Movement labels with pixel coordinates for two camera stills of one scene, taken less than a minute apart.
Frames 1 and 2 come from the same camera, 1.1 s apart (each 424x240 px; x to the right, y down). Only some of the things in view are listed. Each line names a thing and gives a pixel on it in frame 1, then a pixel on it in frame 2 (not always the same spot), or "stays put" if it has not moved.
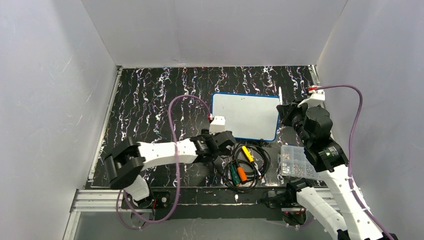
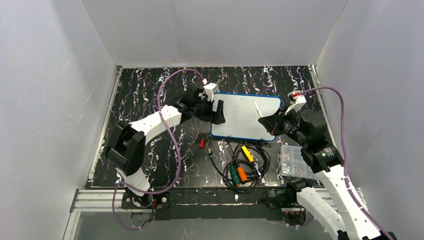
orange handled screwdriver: (241, 172) stays put
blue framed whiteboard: (248, 116) stays put
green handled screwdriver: (235, 177) stays put
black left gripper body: (224, 141) -> (211, 111)
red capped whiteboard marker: (280, 95) -> (257, 108)
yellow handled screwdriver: (250, 158) stays put
